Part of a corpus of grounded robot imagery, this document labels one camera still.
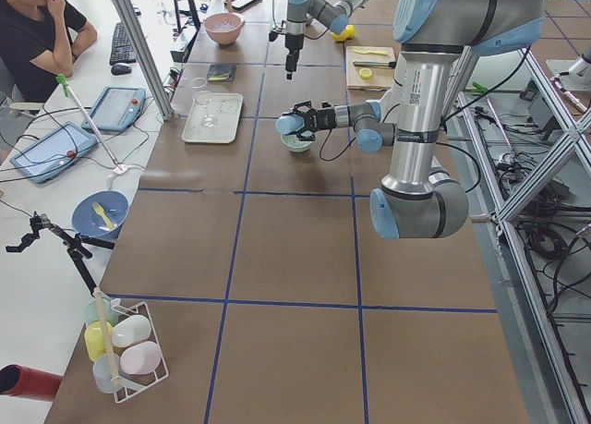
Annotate large blue bowl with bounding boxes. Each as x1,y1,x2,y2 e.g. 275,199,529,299
71,190,129,241

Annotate red fire extinguisher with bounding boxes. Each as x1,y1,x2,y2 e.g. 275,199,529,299
1,364,63,402

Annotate black computer keyboard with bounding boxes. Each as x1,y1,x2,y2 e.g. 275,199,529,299
109,22,137,66

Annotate yellow plastic fork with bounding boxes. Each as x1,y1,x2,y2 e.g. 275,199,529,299
91,201,115,231

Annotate white wire cup rack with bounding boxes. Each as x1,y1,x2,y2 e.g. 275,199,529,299
84,288,169,404

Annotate white cup on rack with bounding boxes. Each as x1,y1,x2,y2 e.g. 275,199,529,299
111,314,151,348

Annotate metal clamp rod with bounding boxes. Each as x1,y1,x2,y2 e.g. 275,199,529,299
55,74,145,189

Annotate black computer mouse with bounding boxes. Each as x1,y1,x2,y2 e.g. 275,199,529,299
111,63,132,76

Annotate cream bear tray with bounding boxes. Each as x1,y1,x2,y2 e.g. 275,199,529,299
181,91,243,144

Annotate mint green bowl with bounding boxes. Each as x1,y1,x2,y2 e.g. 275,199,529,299
280,134,314,153

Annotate yellow plastic knife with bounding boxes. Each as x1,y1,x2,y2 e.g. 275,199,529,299
352,48,390,56

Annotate far blue teach pendant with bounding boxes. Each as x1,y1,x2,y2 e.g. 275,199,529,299
89,86,147,133

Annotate yellow lemon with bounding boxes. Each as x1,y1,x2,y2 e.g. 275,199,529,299
331,24,356,42

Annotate seated person black shirt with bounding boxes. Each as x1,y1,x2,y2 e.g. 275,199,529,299
1,0,98,103

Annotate half lemon slice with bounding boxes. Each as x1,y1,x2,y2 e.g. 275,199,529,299
358,67,373,80

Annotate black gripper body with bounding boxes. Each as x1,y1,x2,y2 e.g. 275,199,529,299
269,20,306,64
301,103,336,135

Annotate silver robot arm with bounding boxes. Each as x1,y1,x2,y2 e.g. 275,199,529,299
275,0,545,239
269,0,369,80

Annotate light blue plastic cup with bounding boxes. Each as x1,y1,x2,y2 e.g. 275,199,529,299
275,114,305,135

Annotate grey folded cloth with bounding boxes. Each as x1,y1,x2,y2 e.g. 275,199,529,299
206,63,236,82

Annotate black handled steel knife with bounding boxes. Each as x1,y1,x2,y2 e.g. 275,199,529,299
353,60,397,69

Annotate near blue teach pendant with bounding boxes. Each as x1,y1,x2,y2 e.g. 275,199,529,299
9,122,98,184

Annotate wooden cutting board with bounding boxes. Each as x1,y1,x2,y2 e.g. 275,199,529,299
345,46,396,91

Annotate pink bowl of ice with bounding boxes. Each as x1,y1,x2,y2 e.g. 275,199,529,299
203,13,246,46

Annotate aluminium frame post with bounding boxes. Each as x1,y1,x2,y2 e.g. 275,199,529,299
112,0,175,121

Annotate blue teach pendant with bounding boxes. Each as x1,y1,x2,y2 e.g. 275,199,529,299
89,86,147,133
9,122,98,184

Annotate green cup behind rack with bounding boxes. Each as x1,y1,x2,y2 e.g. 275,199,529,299
84,297,120,327

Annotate yellow cup on rack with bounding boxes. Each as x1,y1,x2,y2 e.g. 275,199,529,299
84,321,106,361

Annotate pale blue cup on rack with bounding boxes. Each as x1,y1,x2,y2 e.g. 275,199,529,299
92,354,116,394

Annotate black camera tripod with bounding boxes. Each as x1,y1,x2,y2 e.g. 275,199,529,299
5,212,116,297

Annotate clear wine glass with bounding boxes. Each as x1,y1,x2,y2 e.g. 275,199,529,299
191,77,217,127

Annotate pale pink cup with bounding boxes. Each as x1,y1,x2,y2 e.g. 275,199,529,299
120,341,163,375

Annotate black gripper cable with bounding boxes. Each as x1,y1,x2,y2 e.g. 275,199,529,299
318,118,361,163

